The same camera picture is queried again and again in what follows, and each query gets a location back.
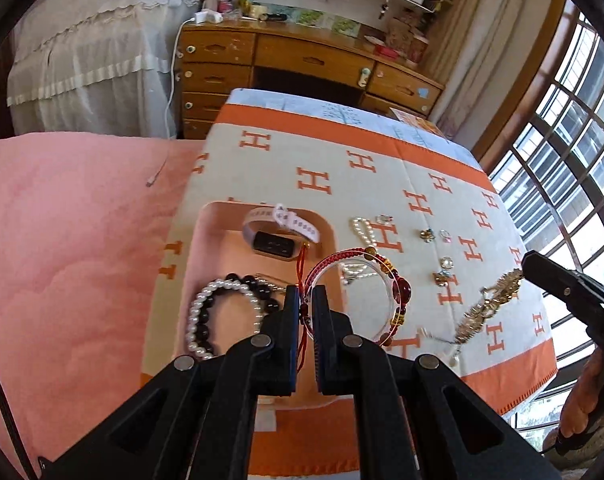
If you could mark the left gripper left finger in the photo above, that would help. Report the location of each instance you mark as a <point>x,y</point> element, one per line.
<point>193,420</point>

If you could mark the blue flower gold brooch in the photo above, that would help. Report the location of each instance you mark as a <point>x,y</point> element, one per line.
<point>427,235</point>

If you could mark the lace covered piano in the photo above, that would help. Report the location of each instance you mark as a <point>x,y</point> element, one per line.
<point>100,66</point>

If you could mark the gold leaf hair comb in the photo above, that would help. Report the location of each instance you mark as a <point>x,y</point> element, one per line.
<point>492,298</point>

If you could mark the white power adapter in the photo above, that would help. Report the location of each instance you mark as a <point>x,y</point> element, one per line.
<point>208,16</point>

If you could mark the blue flower pearl brooch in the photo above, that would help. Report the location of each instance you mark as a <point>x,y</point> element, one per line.
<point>445,273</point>

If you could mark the silver ring pink stone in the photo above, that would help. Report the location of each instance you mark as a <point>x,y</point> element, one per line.
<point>445,236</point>

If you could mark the pink bed cover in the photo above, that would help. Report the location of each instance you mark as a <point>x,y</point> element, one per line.
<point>83,226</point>

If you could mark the orange beige H-pattern blanket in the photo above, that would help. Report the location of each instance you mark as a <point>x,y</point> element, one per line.
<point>381,276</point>

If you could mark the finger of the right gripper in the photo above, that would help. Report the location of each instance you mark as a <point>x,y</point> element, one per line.
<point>549,276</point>

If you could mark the pink jewelry tray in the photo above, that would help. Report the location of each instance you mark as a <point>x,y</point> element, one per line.
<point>228,290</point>

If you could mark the wooden desk with drawers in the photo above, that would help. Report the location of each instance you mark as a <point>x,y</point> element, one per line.
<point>214,59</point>

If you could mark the barred window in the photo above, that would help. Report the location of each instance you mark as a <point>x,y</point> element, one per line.
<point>544,148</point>

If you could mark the light blue patterned sheet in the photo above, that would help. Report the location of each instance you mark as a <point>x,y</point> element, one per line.
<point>416,133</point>

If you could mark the person's right hand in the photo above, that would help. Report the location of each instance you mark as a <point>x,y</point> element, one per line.
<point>582,416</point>

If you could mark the silver ring red stone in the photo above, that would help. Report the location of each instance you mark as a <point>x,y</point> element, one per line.
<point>384,218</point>

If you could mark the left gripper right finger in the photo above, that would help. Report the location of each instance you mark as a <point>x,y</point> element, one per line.
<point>415,419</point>

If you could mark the beige striped curtain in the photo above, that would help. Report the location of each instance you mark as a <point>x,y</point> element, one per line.
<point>478,48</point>

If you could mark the pink strap smartwatch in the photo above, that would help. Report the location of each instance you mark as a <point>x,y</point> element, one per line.
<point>277,232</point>

